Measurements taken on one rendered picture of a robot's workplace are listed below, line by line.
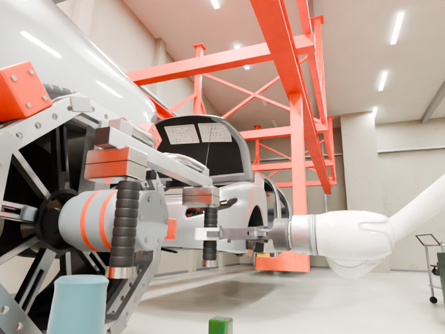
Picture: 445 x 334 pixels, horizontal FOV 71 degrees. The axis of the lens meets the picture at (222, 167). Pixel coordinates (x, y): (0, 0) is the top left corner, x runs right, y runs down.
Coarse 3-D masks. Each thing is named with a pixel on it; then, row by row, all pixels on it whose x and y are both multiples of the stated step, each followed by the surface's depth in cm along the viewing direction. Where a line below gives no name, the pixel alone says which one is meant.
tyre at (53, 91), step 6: (48, 84) 73; (48, 90) 71; (54, 90) 73; (60, 90) 75; (66, 90) 76; (72, 90) 79; (54, 96) 73; (60, 96) 74; (120, 282) 90; (108, 300) 85
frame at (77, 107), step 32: (64, 96) 69; (0, 128) 57; (32, 128) 58; (0, 160) 52; (0, 192) 52; (160, 192) 97; (160, 256) 94; (0, 288) 51; (128, 288) 86; (0, 320) 50; (128, 320) 79
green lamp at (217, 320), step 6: (216, 318) 62; (222, 318) 62; (228, 318) 62; (210, 324) 60; (216, 324) 60; (222, 324) 60; (228, 324) 60; (210, 330) 60; (216, 330) 60; (222, 330) 59; (228, 330) 60
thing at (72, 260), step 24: (48, 144) 93; (72, 144) 91; (24, 168) 67; (72, 168) 100; (48, 192) 72; (72, 192) 79; (0, 216) 62; (24, 216) 66; (24, 240) 67; (48, 240) 76; (0, 264) 61; (48, 264) 71; (72, 264) 98; (96, 264) 86; (24, 288) 66; (48, 288) 92; (48, 312) 80
